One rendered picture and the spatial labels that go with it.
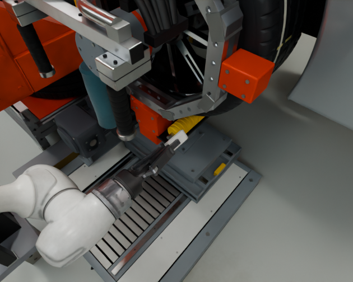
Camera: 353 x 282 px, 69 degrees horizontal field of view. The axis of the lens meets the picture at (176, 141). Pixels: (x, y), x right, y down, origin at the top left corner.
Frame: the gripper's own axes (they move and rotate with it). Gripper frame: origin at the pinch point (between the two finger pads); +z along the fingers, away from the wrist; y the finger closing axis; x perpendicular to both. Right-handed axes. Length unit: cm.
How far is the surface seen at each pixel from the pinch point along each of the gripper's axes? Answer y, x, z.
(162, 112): -11.7, 6.9, 7.8
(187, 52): 1.2, 18.4, 18.6
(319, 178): -16, -75, 69
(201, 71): 2.3, 11.6, 18.6
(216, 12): 26.2, 22.1, 8.0
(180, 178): -41, -29, 13
